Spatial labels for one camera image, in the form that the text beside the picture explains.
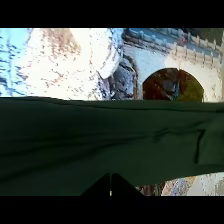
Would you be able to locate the dark green garment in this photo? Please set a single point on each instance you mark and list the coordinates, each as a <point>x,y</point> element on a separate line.
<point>100,140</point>

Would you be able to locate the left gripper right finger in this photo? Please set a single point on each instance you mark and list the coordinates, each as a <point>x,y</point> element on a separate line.
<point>122,187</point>

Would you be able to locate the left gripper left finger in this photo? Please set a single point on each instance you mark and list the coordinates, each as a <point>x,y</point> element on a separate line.
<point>100,187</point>

